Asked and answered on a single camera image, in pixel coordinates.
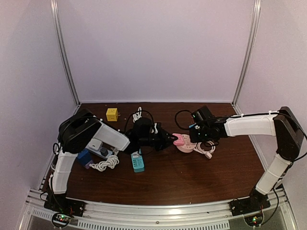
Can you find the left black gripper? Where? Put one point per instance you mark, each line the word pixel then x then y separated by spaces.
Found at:
pixel 165 140

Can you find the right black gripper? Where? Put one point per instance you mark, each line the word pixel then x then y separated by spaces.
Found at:
pixel 193 137

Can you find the pink cube adapter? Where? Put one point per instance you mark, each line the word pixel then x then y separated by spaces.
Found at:
pixel 179 141

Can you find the pink round socket base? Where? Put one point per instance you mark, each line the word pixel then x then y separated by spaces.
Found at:
pixel 188 147

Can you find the yellow cube adapter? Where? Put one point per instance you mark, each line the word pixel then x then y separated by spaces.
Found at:
pixel 112 114

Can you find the teal power strip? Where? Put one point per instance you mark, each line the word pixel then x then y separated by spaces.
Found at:
pixel 137 161

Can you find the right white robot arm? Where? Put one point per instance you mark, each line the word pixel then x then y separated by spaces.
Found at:
pixel 281 124

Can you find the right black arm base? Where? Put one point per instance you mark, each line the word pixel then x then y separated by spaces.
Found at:
pixel 254 202

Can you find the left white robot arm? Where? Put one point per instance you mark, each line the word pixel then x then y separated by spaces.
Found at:
pixel 86 131

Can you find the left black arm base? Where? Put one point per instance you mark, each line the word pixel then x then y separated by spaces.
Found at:
pixel 60 203

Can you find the dark grey charger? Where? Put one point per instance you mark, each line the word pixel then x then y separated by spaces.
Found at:
pixel 104 152

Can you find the grey-blue power strip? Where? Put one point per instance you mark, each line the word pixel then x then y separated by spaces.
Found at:
pixel 99 151

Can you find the white charger block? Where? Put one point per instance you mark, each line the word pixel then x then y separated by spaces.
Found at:
pixel 95 144

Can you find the dark blue cube adapter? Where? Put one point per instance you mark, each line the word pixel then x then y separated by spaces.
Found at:
pixel 84 157

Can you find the purple power strip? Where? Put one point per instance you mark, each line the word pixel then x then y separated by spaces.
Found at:
pixel 87 165

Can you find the right aluminium frame post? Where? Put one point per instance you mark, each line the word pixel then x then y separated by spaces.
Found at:
pixel 254 25

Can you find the aluminium frame post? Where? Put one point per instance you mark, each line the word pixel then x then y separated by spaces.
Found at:
pixel 254 25
pixel 62 51

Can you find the aluminium front rail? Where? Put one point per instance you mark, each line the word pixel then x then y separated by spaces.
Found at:
pixel 104 216

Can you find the left aluminium frame post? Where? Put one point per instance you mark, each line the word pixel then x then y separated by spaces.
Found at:
pixel 62 51

